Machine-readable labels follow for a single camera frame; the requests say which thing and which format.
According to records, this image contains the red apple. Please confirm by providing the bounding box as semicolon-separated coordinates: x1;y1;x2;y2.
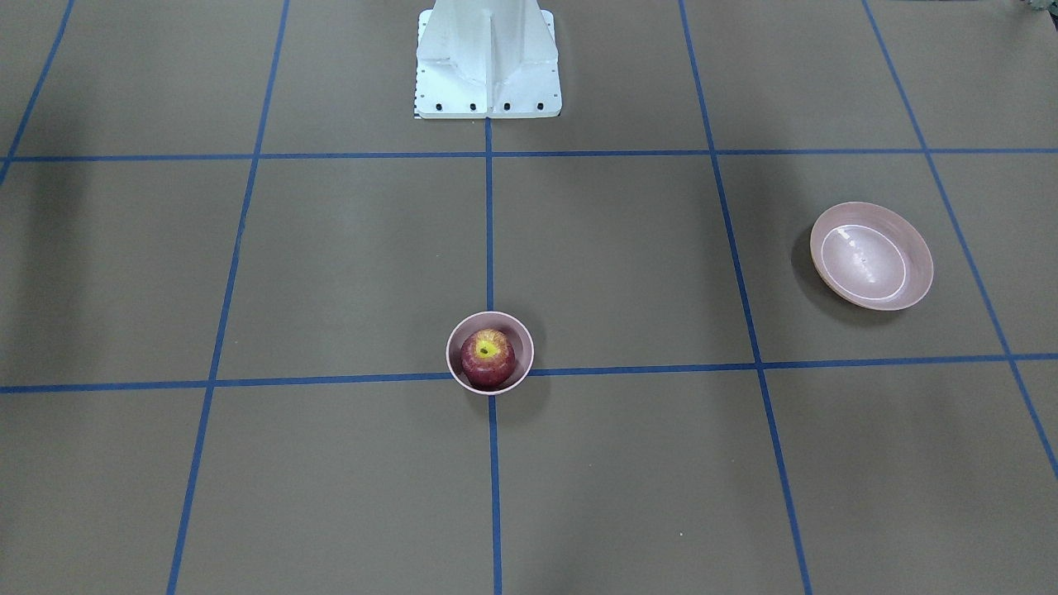
460;328;517;389

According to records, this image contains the pink bowl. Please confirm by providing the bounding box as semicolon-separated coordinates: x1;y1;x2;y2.
446;310;534;396

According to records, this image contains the pink plate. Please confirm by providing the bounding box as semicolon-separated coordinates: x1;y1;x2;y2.
809;201;936;312

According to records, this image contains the brown paper table cover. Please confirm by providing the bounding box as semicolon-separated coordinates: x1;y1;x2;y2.
2;1;1056;594

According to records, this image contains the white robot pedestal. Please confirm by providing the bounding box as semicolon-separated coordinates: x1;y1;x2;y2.
413;1;563;120

